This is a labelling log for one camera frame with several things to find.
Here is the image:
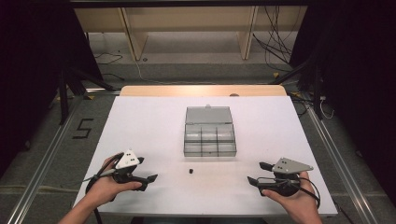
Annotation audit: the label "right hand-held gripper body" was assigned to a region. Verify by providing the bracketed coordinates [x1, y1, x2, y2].
[261, 157, 315, 198]

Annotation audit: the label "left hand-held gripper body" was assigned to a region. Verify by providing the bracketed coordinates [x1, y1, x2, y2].
[111, 148, 149, 191]

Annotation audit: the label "clear plastic compartment box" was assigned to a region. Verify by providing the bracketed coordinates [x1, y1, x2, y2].
[183, 105, 238, 158]

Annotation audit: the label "person's right hand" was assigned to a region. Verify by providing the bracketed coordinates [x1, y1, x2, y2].
[261, 171, 322, 217]

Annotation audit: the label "person's left hand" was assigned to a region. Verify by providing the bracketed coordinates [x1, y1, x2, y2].
[84, 156, 143, 203]

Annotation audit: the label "white table board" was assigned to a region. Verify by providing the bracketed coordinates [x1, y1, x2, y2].
[72, 95, 339, 217]

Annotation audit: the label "black tape floor marking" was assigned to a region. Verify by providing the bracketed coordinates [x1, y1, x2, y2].
[72, 118, 94, 140]

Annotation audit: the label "wooden table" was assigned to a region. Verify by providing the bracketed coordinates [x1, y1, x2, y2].
[120, 85, 288, 97]

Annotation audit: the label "black metal stand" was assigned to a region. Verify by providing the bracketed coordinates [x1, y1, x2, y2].
[268, 54, 326, 121]
[56, 64, 117, 126]

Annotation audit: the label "black curtain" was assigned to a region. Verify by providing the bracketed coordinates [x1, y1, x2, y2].
[0, 0, 105, 180]
[289, 0, 396, 208]

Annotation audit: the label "light wooden shelf unit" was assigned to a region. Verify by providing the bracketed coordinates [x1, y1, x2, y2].
[74, 5, 310, 62]

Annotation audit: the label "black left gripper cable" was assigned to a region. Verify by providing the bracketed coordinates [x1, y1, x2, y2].
[82, 151, 125, 224]

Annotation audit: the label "aluminium floor rail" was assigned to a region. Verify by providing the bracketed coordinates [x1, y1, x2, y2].
[5, 88, 121, 224]
[304, 101, 381, 224]

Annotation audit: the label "white looped cable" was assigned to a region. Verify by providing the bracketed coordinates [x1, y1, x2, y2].
[318, 95, 335, 120]

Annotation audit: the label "white floor cable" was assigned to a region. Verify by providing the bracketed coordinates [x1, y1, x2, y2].
[133, 59, 219, 86]

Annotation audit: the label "thin black floor cable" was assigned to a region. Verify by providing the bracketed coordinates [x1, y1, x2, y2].
[93, 49, 124, 65]

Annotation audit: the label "bundle of black cables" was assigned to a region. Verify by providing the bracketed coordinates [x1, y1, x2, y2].
[251, 5, 301, 73]

